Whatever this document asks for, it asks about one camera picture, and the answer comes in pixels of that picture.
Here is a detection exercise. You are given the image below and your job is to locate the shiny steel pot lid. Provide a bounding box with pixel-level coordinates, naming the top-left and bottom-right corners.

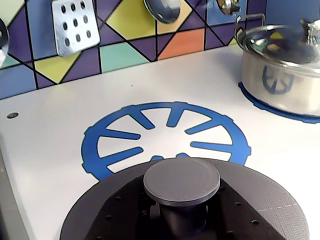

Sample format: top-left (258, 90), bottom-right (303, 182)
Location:
top-left (236, 18), bottom-right (320, 75)

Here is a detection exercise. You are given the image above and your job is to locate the shiny metal hanging utensil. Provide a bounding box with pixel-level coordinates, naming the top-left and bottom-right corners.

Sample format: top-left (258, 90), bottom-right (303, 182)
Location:
top-left (216, 0), bottom-right (242, 16)

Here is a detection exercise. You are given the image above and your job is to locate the perforated metal spatula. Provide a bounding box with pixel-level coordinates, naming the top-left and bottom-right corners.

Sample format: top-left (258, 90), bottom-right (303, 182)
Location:
top-left (50, 0), bottom-right (101, 57)

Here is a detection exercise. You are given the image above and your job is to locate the blue printed burner ring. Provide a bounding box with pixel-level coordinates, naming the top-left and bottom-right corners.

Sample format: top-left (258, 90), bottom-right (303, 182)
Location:
top-left (237, 81), bottom-right (320, 125)
top-left (81, 100), bottom-right (252, 181)

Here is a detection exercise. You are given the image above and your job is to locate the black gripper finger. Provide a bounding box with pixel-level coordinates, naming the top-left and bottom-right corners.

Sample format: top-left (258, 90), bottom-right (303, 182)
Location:
top-left (89, 174), bottom-right (161, 240)
top-left (206, 186), bottom-right (286, 240)

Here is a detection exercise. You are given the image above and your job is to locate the metal ladle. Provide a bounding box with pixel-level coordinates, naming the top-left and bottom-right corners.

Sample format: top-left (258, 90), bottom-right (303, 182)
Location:
top-left (143, 0), bottom-right (182, 25)

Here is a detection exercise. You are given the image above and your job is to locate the dark gray round lid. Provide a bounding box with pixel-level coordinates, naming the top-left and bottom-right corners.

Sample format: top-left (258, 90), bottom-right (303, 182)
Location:
top-left (59, 156), bottom-right (311, 240)

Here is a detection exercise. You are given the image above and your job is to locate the stainless steel pot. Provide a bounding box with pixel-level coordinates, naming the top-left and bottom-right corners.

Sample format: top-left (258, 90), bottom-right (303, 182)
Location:
top-left (234, 13), bottom-right (320, 119)

